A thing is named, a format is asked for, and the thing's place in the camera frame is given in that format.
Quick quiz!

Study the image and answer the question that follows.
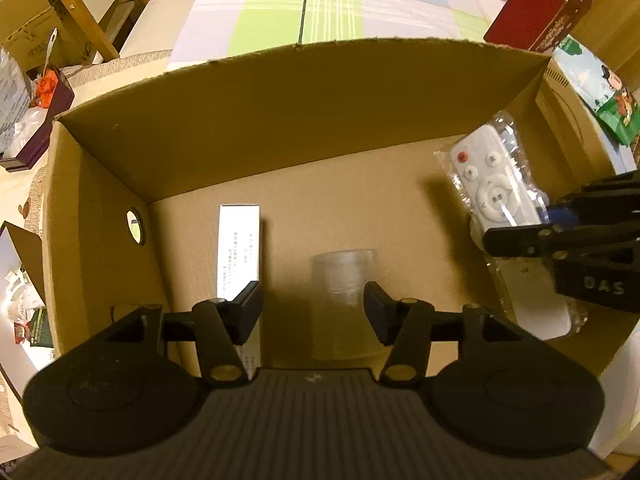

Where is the clear plastic cup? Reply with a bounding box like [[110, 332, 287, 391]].
[[310, 249, 384, 361]]

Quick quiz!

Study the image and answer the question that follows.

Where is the long white bagged remote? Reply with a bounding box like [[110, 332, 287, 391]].
[[435, 110, 587, 340]]

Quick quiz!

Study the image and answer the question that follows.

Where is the small brown cardboard carton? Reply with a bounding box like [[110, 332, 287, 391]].
[[0, 0, 96, 72]]

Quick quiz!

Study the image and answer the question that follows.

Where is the plaid tablecloth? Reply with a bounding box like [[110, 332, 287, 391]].
[[168, 0, 503, 70]]

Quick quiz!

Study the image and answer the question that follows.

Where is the brown cardboard box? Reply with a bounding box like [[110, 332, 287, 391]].
[[41, 37, 639, 380]]

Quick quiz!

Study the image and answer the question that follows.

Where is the red paper gift bag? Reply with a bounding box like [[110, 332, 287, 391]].
[[483, 0, 593, 54]]

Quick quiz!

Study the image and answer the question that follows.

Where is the crumpled silver plastic bag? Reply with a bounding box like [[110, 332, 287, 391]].
[[0, 48, 32, 153]]

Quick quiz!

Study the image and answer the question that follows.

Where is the dark red open tray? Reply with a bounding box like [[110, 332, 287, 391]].
[[1, 64, 75, 172]]

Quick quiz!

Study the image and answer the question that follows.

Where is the open white lined box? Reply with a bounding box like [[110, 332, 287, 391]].
[[1, 222, 55, 399]]

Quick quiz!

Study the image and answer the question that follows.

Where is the white crocodile medicine box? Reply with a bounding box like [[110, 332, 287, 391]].
[[216, 202, 263, 380]]

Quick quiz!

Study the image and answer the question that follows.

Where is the green white snack bag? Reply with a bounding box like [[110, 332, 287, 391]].
[[552, 36, 639, 146]]

